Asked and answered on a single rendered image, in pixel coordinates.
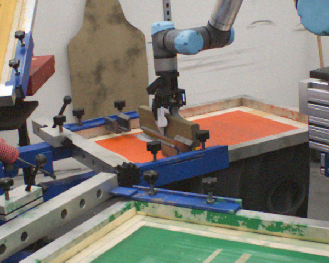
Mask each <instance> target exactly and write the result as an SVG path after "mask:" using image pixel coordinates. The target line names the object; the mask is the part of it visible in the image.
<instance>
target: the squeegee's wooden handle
mask: <svg viewBox="0 0 329 263"><path fill-rule="evenodd" d="M138 112H139V124H140V126H145V127H148V128H150V129H153V130H155V131H158V132H160V130H159V128H158V126H157V124H156V121H155V119H154V115H153V113H152V108H151V107H148V106H145V105H142V106H139V107H138ZM165 118H166V120H167V125H166V126H165V127H164V134H166V135H168V136H170V137H172V138H175V136H176V135H179V136H182V137H184V138H187V139H189V140H192V141H194V142H195V143H194V145H193V147H192V148H197V147H201V143H200V140H196V131H197V130H200V126H199V124H197V123H194V122H191V121H188V120H185V119H182V118H180V117H177V116H174V115H170V114H168V113H166V112H165Z"/></svg>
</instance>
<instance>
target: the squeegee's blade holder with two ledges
mask: <svg viewBox="0 0 329 263"><path fill-rule="evenodd" d="M140 129H141V130H144V131H146V132H148V133H151V134H154V135H156V136H158V137H161V138H163V139H165V140H167V141H170V142H172V143H174V138H172V137H170V136H168V135H166V134H165V135H162V133H160V132H158V131H155V130H153V129H150V128H148V127H145V126H140Z"/></svg>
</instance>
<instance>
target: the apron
mask: <svg viewBox="0 0 329 263"><path fill-rule="evenodd" d="M67 53H68V61H69V70H70V78H71V88H72V97H73V106H74V109H75V108H84V112H85V114H84V115H83V116H82V118H81V121H86V120H90V119H95V118H100V117H102V115H104V116H110V115H116V114H118V112H119V110H118V109H117V108H115V107H114V102H115V101H118V100H125V101H126V106H125V107H124V108H123V110H122V113H125V112H129V111H136V113H137V114H139V112H138V107H139V106H142V105H145V106H148V107H149V95H148V92H147V90H146V89H147V87H148V86H149V76H148V62H147V54H146V42H145V35H144V34H143V33H142V31H141V30H140V29H138V28H136V27H135V26H133V25H131V24H130V23H129V22H128V21H127V20H126V18H125V15H124V13H123V10H122V8H121V4H120V2H119V0H86V3H85V7H84V17H83V25H82V27H81V28H80V30H79V32H78V33H77V34H76V35H75V36H74V37H73V39H70V42H69V44H68V45H67Z"/></svg>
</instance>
